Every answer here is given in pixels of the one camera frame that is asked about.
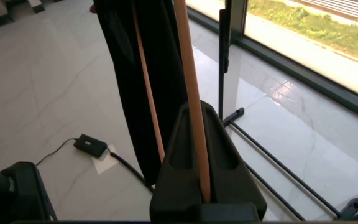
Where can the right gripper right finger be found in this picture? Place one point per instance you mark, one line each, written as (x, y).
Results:
(235, 186)

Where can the black power adapter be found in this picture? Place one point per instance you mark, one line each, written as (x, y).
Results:
(90, 145)

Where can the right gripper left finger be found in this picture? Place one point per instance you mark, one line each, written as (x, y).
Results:
(160, 193)

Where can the black garment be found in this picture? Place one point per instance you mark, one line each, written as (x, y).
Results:
(163, 62)

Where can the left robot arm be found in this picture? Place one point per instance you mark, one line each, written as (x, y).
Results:
(23, 193)

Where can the black clothes rack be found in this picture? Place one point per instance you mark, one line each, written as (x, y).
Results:
(224, 62)

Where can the window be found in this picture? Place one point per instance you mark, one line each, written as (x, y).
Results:
(238, 18)

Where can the pink clothes hanger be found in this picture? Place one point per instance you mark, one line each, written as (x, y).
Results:
(191, 77)

